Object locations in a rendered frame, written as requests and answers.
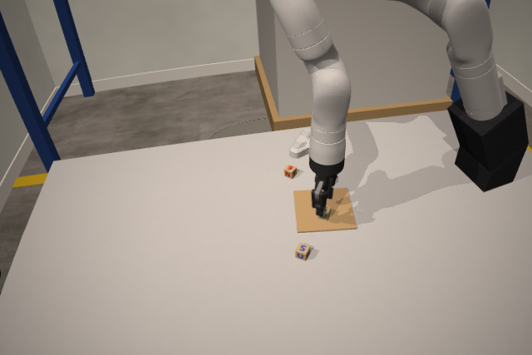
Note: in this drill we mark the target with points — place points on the tan square mat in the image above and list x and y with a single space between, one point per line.
341 217

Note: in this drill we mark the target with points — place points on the tan wooden block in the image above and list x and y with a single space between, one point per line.
328 212
302 251
290 171

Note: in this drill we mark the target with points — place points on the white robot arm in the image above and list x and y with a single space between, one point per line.
468 26

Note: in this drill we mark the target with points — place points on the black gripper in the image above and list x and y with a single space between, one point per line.
324 179

